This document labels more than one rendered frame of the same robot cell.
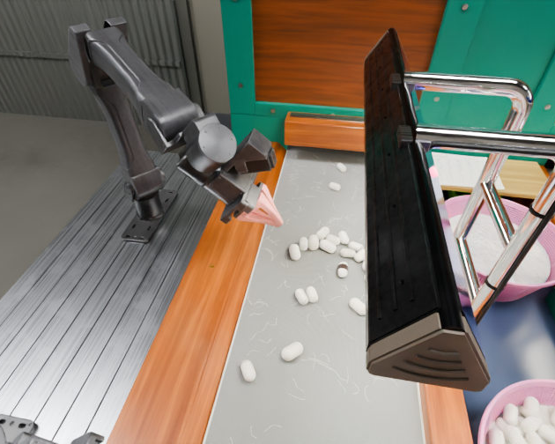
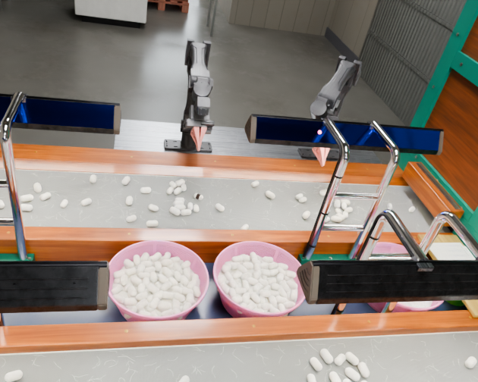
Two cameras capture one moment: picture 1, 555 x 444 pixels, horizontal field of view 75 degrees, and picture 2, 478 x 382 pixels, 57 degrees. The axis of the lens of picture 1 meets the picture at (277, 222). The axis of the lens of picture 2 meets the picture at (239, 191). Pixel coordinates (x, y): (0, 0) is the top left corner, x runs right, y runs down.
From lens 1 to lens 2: 123 cm
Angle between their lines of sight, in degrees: 48
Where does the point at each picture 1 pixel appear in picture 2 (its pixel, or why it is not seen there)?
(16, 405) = (215, 146)
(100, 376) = not seen: hidden behind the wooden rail
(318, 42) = (454, 133)
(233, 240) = (314, 170)
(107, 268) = (280, 150)
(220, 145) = (317, 109)
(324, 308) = (298, 206)
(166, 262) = not seen: hidden behind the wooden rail
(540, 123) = not seen: outside the picture
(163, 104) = (327, 91)
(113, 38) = (347, 66)
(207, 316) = (269, 167)
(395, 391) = (271, 227)
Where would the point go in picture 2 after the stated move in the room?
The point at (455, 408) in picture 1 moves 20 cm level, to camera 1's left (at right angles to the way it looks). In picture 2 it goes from (272, 237) to (249, 197)
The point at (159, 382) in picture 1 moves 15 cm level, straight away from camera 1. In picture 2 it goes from (237, 161) to (257, 147)
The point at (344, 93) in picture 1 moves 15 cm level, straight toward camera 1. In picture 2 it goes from (450, 172) to (413, 170)
